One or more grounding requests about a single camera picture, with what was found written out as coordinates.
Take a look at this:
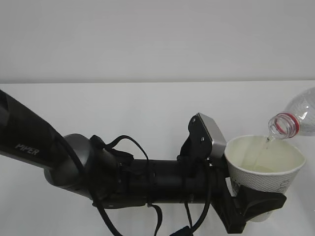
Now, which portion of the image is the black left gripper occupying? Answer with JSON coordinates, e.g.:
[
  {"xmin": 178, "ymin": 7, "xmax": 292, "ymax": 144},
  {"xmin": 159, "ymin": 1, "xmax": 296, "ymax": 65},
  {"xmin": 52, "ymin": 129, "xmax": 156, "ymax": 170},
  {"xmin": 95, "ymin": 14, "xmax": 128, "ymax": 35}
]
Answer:
[{"xmin": 204, "ymin": 157, "xmax": 287, "ymax": 234}]

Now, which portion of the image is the white paper coffee cup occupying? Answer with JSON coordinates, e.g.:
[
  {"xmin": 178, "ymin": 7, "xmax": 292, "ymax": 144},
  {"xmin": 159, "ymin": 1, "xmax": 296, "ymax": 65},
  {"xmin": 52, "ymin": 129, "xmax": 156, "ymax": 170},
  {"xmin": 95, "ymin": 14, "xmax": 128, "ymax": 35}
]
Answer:
[{"xmin": 224, "ymin": 134, "xmax": 307, "ymax": 223}]

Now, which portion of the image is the clear Nongfu Spring water bottle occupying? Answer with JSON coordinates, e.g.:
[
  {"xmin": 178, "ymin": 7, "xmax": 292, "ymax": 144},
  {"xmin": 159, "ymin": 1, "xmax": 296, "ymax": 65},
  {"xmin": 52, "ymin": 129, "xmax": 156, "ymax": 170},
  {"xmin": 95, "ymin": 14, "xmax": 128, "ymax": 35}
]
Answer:
[{"xmin": 268, "ymin": 88, "xmax": 315, "ymax": 140}]

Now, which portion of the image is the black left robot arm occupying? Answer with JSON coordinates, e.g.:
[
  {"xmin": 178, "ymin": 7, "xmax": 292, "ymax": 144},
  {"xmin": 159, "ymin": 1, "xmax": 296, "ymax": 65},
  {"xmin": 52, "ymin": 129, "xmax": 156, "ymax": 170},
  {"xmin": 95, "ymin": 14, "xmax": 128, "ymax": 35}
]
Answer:
[{"xmin": 0, "ymin": 92, "xmax": 286, "ymax": 236}]

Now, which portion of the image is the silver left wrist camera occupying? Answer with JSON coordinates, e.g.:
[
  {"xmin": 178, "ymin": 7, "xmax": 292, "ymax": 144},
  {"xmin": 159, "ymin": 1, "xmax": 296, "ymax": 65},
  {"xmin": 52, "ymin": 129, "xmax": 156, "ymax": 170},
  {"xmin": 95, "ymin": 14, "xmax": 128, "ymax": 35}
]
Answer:
[{"xmin": 180, "ymin": 113, "xmax": 227, "ymax": 166}]

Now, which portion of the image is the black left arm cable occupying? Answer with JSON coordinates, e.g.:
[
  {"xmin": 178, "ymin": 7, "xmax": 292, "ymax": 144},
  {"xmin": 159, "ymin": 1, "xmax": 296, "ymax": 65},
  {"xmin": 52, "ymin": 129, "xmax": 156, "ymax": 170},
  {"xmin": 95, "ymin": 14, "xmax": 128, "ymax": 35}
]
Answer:
[{"xmin": 53, "ymin": 134, "xmax": 212, "ymax": 236}]

